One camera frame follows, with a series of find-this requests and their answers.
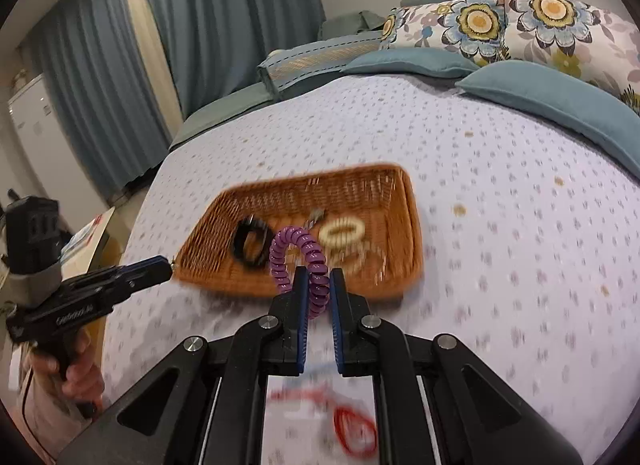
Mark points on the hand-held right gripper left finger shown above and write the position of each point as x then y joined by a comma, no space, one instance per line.
299,325

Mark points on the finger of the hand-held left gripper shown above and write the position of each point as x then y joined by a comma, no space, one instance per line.
142,282
150,265

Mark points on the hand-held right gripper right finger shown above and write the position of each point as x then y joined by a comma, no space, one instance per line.
337,325

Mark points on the silver hair clip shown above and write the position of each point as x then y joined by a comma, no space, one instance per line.
315,219

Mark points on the brown wicker basket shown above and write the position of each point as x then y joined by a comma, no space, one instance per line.
350,195

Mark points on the person's left forearm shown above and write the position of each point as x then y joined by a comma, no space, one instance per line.
45,415

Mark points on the person's left hand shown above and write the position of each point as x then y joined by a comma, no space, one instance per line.
82,375

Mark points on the wooden nightstand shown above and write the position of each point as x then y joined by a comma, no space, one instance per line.
95,240

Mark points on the red and white paper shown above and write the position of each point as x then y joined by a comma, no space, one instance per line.
82,237

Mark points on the white cabinet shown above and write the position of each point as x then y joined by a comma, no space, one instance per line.
37,140

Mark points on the blue curtain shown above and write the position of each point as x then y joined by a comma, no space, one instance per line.
90,85
235,20

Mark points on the cream sheer curtain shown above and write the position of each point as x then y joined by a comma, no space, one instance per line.
150,45

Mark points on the striped sofa throw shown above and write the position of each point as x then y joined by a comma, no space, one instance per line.
310,62

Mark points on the small blue pillow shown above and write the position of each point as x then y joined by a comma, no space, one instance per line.
410,62

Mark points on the folded grey-green cloth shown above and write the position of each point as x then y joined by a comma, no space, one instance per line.
350,25

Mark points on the large blue pillow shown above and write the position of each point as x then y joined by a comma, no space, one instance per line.
550,95

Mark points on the floral pillow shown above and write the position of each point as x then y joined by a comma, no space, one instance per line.
450,25
575,25

